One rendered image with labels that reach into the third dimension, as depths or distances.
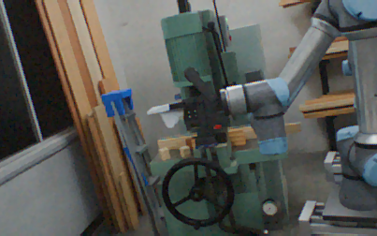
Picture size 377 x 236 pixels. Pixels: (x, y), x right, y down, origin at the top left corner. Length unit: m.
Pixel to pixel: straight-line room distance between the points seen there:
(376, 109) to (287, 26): 3.00
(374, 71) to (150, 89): 3.44
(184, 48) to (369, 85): 0.87
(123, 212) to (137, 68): 1.72
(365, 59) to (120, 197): 2.48
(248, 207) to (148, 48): 2.81
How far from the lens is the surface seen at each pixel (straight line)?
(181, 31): 1.64
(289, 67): 1.10
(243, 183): 1.67
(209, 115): 0.97
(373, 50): 1.00
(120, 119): 2.52
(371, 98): 1.02
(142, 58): 4.24
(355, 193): 1.22
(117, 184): 3.12
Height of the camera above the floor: 1.39
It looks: 11 degrees down
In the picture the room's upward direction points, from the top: 12 degrees counter-clockwise
